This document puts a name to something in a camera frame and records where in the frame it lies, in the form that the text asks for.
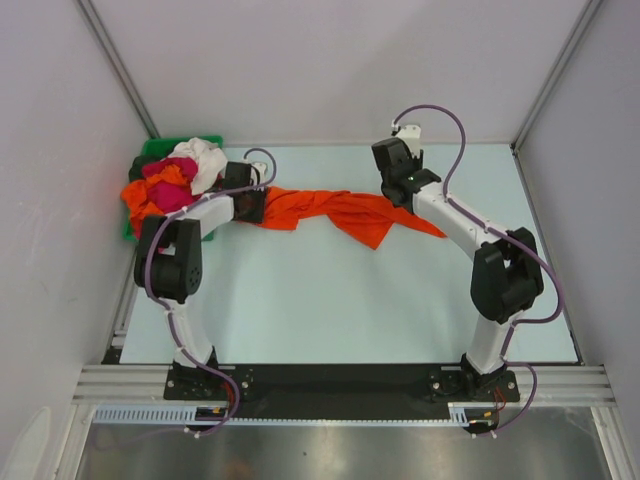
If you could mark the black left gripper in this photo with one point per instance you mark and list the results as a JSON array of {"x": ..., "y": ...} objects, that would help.
[{"x": 258, "y": 216}]

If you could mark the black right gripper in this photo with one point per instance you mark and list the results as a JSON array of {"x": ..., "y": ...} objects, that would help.
[{"x": 417, "y": 163}]

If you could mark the orange t-shirt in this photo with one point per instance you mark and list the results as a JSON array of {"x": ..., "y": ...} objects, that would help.
[
  {"x": 138, "y": 194},
  {"x": 365, "y": 217}
]

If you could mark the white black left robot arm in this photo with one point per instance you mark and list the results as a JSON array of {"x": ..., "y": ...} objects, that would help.
[{"x": 169, "y": 264}]

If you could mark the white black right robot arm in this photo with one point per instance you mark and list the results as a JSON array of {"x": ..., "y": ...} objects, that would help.
[{"x": 506, "y": 279}]

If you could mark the white t-shirt in bin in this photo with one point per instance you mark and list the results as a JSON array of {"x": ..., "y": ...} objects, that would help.
[{"x": 209, "y": 158}]

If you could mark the green plastic bin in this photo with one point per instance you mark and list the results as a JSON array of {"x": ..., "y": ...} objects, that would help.
[{"x": 162, "y": 148}]

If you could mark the magenta t-shirt in bin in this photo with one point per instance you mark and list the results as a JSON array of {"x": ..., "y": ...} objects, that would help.
[{"x": 171, "y": 199}]

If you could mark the orange t-shirt in bin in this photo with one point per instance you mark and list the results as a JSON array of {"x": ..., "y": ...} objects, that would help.
[{"x": 138, "y": 194}]

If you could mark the dark green t-shirt in bin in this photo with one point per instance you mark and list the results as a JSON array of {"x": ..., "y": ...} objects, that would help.
[{"x": 135, "y": 172}]

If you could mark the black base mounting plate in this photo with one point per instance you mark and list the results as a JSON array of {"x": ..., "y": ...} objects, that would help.
[{"x": 358, "y": 386}]

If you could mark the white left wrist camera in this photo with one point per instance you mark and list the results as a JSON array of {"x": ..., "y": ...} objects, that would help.
[{"x": 259, "y": 174}]

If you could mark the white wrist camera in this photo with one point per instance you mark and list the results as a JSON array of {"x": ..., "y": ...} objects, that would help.
[
  {"x": 410, "y": 134},
  {"x": 259, "y": 174}
]

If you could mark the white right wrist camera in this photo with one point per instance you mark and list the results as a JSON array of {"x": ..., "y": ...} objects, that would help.
[{"x": 410, "y": 134}]

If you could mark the slotted grey cable duct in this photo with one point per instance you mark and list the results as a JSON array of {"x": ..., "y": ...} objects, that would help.
[{"x": 208, "y": 416}]

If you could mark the aluminium frame rail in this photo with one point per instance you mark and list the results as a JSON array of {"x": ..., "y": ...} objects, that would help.
[{"x": 547, "y": 384}]

